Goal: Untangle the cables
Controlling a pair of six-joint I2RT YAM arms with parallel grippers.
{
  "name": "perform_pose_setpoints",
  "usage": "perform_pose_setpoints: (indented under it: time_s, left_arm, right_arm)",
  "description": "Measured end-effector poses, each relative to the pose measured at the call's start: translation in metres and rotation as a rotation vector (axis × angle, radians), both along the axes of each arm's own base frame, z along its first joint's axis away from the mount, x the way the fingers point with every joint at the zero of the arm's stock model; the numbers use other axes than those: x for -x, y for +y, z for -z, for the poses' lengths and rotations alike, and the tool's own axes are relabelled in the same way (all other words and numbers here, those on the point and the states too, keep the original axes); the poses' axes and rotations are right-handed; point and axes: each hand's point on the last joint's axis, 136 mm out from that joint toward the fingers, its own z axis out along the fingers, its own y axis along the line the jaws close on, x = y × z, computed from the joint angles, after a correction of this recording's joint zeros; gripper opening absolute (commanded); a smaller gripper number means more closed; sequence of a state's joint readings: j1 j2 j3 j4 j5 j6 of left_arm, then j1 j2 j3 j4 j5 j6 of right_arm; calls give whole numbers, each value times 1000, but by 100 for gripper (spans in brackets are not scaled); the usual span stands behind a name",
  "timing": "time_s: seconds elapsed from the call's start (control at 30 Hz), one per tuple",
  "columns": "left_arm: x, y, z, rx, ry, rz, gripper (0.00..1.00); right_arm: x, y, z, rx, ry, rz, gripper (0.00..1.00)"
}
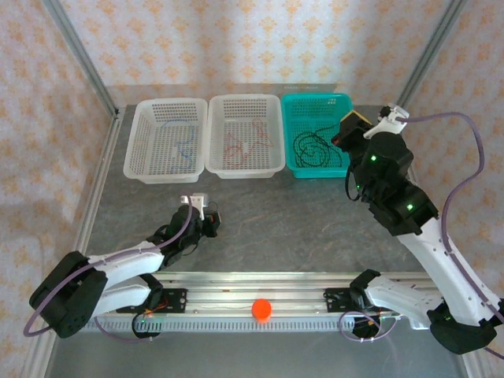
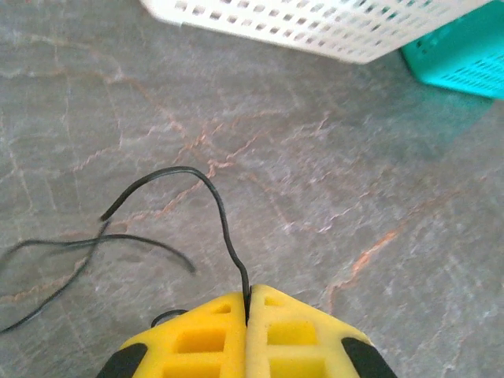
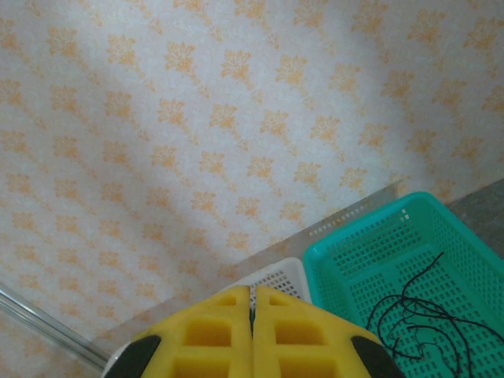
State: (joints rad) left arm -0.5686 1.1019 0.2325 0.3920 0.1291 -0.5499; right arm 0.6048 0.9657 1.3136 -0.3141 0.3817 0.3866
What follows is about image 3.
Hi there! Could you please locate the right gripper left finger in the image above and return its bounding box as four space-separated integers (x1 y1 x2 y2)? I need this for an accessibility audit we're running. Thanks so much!
102 285 254 378

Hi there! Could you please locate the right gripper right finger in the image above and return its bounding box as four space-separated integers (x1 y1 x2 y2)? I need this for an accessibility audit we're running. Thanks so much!
253 283 406 378

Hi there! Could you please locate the black cable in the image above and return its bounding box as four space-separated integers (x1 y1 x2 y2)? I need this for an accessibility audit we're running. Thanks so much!
365 297 504 344
377 314 466 377
399 251 446 317

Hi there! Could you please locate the white perforated plastic basket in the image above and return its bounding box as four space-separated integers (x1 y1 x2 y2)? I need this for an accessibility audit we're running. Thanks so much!
100 258 314 378

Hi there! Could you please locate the teal perforated plastic basket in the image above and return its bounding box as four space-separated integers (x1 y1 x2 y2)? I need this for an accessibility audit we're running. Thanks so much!
302 191 504 378

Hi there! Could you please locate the aluminium frame post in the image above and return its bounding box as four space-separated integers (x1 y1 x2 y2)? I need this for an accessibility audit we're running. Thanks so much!
0 280 112 368

